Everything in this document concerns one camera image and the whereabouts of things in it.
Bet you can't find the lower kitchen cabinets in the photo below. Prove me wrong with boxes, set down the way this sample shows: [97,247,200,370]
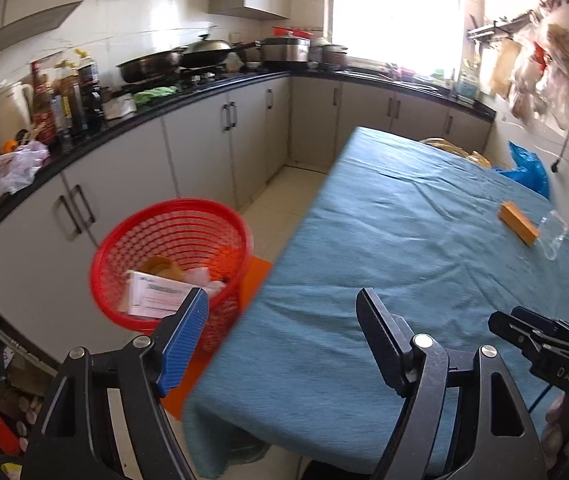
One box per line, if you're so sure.
[0,73,495,365]

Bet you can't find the black frying pan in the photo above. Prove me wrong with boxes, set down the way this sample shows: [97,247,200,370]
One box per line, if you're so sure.
[117,49,182,84]

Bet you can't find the blue table cloth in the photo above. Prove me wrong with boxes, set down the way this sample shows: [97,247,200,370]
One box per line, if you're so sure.
[181,129,569,479]

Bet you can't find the black power cable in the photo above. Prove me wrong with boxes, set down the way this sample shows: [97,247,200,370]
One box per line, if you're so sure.
[550,84,569,175]

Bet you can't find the white orange carton box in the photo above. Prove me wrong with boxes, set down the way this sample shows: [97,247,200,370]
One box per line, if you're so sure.
[117,268,226,318]

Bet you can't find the blue plastic bag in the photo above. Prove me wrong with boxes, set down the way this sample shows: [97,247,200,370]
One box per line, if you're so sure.
[493,141,550,200]

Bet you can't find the hanging plastic bags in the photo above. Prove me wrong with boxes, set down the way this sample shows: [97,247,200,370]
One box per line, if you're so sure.
[487,2,569,133]

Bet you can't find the clear plastic cup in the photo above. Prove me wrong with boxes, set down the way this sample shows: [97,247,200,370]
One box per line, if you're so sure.
[535,209,568,261]

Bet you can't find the orange stool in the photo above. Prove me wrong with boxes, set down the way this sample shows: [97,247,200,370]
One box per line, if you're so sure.
[160,253,275,421]

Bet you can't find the silver rice cooker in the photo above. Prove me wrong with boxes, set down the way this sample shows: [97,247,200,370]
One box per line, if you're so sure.
[260,36,311,67]

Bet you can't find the yellow plastic bag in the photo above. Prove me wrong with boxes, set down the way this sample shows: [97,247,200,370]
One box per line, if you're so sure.
[421,138,492,169]

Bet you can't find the plastic bags on counter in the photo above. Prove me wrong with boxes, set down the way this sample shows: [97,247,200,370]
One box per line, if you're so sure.
[0,141,50,197]

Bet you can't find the yellow box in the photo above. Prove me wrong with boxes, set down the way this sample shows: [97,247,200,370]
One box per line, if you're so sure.
[498,202,539,246]

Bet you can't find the white electric kettle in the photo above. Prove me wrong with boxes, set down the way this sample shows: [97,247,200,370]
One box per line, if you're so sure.
[0,81,34,154]

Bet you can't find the sauce bottles group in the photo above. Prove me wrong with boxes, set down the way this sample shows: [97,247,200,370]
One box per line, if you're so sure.
[30,48,106,145]

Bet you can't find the black wok with lid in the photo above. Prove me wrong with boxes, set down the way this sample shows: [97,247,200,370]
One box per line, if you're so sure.
[179,34,260,70]

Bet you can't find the red plastic basket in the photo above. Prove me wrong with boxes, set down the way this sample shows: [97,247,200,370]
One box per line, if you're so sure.
[89,198,253,353]

